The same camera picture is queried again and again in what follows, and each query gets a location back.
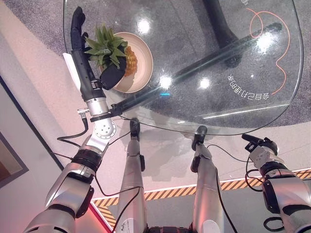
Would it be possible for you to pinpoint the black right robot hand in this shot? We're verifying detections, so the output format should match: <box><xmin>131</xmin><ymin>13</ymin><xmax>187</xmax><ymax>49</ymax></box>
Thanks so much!
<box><xmin>242</xmin><ymin>133</ymin><xmax>279</xmax><ymax>156</ymax></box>

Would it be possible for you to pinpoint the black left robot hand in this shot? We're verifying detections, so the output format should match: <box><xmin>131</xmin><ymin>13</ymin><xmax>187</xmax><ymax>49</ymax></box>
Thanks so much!
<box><xmin>63</xmin><ymin>6</ymin><xmax>129</xmax><ymax>102</ymax></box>

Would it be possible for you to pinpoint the pineapple with green crown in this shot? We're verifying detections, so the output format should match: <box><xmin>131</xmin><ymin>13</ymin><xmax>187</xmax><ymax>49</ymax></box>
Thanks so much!
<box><xmin>83</xmin><ymin>23</ymin><xmax>138</xmax><ymax>78</ymax></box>

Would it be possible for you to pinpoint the beige round plate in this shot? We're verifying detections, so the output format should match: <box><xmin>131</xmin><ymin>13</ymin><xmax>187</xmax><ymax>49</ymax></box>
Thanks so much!
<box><xmin>99</xmin><ymin>32</ymin><xmax>154</xmax><ymax>94</ymax></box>

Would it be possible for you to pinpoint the dark right robot foot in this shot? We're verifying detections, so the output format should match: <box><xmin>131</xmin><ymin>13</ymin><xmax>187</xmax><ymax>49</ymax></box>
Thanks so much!
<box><xmin>191</xmin><ymin>125</ymin><xmax>208</xmax><ymax>151</ymax></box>

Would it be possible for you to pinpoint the dark robot foot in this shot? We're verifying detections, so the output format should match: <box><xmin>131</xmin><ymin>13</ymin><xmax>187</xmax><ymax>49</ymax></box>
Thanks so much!
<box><xmin>129</xmin><ymin>118</ymin><xmax>141</xmax><ymax>140</ymax></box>
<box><xmin>191</xmin><ymin>125</ymin><xmax>208</xmax><ymax>151</ymax></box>

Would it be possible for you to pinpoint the silver right robot leg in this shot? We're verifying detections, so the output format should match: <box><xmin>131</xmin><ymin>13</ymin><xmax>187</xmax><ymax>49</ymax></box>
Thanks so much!
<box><xmin>190</xmin><ymin>143</ymin><xmax>225</xmax><ymax>233</ymax></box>

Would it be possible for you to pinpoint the silver robot leg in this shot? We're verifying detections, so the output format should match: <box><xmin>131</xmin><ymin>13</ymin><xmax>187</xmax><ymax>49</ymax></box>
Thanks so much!
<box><xmin>190</xmin><ymin>143</ymin><xmax>225</xmax><ymax>233</ymax></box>
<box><xmin>113</xmin><ymin>138</ymin><xmax>149</xmax><ymax>233</ymax></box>

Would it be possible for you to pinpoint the dark left robot foot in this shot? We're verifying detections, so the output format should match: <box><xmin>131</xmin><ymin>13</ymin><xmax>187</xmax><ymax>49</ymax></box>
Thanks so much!
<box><xmin>129</xmin><ymin>118</ymin><xmax>141</xmax><ymax>140</ymax></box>

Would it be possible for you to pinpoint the silver left robot leg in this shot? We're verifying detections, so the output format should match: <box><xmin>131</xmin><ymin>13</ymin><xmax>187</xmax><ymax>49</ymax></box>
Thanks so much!
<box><xmin>113</xmin><ymin>138</ymin><xmax>149</xmax><ymax>233</ymax></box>

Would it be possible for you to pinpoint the black table base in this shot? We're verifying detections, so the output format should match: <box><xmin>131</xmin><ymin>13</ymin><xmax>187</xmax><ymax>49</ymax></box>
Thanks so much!
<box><xmin>116</xmin><ymin>0</ymin><xmax>283</xmax><ymax>115</ymax></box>

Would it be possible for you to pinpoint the dark robot waist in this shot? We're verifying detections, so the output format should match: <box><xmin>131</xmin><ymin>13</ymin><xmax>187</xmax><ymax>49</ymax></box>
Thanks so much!
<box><xmin>147</xmin><ymin>226</ymin><xmax>195</xmax><ymax>233</ymax></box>

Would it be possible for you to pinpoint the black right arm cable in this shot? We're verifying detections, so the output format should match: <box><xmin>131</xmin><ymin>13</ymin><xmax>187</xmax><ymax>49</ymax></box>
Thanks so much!
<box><xmin>244</xmin><ymin>152</ymin><xmax>267</xmax><ymax>193</ymax></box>

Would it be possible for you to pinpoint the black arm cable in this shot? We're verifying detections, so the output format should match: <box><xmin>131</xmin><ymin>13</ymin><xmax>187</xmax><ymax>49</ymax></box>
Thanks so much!
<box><xmin>244</xmin><ymin>152</ymin><xmax>267</xmax><ymax>193</ymax></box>
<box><xmin>93</xmin><ymin>175</ymin><xmax>144</xmax><ymax>230</ymax></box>

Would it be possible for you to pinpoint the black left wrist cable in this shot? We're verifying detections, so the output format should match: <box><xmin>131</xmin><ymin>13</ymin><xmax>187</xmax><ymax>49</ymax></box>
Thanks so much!
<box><xmin>57</xmin><ymin>114</ymin><xmax>89</xmax><ymax>148</ymax></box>

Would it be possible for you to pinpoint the black right leg cable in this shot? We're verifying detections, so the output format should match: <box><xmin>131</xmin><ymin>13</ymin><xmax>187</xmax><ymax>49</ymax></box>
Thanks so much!
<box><xmin>206</xmin><ymin>144</ymin><xmax>251</xmax><ymax>233</ymax></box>

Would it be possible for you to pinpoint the grey framed wall panel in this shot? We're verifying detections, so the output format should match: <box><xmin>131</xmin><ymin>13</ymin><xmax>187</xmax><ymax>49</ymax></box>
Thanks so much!
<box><xmin>0</xmin><ymin>132</ymin><xmax>30</xmax><ymax>189</ymax></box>

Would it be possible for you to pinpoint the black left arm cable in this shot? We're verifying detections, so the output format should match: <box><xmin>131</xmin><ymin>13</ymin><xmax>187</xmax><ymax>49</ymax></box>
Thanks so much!
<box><xmin>93</xmin><ymin>175</ymin><xmax>144</xmax><ymax>230</ymax></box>

